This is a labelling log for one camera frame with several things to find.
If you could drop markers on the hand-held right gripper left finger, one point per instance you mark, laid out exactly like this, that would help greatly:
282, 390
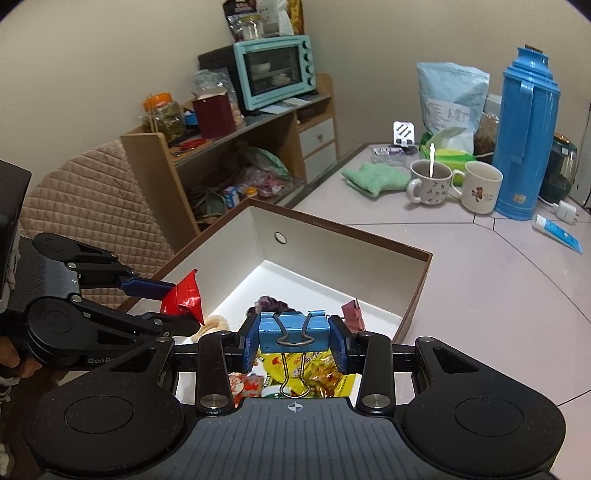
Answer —
248, 344

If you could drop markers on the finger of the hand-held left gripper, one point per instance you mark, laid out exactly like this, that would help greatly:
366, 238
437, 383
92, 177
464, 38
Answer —
147, 288
138, 323

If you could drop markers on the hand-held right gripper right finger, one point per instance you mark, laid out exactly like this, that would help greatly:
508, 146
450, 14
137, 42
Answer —
339, 344

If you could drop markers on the large yellow snack packet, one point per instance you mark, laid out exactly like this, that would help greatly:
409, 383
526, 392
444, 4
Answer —
323, 374

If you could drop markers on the red wrapper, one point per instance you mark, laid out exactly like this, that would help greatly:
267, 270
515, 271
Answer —
184, 295

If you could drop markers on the blue binder clip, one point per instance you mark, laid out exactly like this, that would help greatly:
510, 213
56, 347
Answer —
286, 332

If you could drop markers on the dark crinkled wrapper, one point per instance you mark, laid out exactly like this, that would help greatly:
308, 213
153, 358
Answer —
272, 304

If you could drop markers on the brown cardboard container box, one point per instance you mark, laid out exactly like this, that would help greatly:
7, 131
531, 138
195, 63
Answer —
323, 258

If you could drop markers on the person's left hand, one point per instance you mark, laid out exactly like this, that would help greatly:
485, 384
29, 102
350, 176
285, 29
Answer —
16, 357

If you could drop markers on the dark red binder clip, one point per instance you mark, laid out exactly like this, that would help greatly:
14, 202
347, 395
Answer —
351, 314

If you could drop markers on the red white snack packet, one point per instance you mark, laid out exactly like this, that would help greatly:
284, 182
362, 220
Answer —
247, 385

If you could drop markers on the beige snack piece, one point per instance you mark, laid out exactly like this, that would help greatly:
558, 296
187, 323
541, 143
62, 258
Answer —
212, 323

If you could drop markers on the beige quilted chair cover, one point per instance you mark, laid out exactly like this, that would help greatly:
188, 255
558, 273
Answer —
92, 198

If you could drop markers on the wooden shelf unit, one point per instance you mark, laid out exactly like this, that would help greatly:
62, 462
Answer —
152, 175

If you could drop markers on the small milk carton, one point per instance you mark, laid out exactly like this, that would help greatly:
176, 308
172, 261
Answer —
232, 197

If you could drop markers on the red pliers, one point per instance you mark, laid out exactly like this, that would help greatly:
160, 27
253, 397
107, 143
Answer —
189, 145

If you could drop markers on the pink plastic bag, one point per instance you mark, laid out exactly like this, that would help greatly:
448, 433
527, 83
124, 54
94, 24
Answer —
265, 182

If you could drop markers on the green towel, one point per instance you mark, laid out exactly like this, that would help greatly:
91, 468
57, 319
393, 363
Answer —
374, 180

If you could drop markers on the jar with orange lid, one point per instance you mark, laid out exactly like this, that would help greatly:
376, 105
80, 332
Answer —
166, 115

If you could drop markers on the green plastic bag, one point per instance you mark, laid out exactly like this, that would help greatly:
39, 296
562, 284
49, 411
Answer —
268, 161

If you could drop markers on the patterned white mug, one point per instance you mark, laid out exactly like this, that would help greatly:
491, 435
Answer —
429, 191

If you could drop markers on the dark red box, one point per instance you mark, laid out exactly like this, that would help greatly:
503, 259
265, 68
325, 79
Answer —
212, 115

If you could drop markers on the small clear plastic box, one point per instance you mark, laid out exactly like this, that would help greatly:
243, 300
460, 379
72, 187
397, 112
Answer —
392, 156

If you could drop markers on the metal spoon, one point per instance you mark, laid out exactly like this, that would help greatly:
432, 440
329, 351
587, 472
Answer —
432, 159

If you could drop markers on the white cartoon cup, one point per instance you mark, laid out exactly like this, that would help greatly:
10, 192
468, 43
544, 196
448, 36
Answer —
480, 189

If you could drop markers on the white blister card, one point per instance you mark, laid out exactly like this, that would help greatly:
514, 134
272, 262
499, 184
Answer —
403, 134

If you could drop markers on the green tissue packet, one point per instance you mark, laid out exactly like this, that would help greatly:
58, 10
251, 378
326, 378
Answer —
455, 154

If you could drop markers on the black box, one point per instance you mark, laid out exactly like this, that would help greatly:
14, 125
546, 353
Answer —
217, 60

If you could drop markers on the blue toothpaste tube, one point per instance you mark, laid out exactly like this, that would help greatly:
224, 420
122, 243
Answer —
558, 235

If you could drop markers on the teal toaster oven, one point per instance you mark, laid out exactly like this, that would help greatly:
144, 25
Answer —
272, 74

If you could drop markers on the brown snack bag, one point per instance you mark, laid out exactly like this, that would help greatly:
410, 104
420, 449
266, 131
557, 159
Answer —
485, 136

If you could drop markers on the white charger plug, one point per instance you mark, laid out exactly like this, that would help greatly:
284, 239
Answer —
567, 212

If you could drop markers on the light blue pouch bag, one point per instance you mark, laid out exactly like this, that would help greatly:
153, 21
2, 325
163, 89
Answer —
452, 101

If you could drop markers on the blue thermos flask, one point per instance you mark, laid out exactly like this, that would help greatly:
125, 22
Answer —
521, 138

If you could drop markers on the dark green kettle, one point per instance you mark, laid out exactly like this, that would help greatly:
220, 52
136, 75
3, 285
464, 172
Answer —
561, 170

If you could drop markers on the dark snack bag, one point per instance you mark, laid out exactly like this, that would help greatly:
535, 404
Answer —
238, 14

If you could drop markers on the white snack bag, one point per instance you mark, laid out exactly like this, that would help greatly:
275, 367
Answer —
274, 16

